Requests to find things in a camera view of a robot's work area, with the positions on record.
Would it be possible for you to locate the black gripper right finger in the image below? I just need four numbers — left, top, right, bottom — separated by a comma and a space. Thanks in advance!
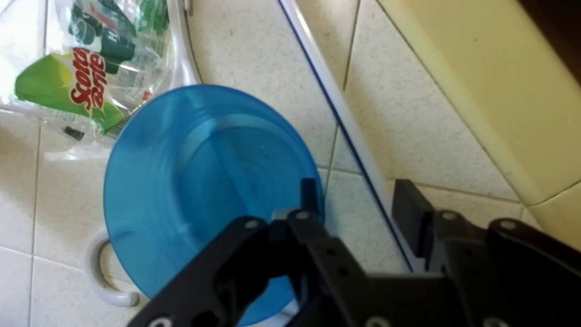
392, 178, 581, 327

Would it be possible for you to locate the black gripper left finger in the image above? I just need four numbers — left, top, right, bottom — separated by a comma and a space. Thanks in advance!
127, 178, 371, 327

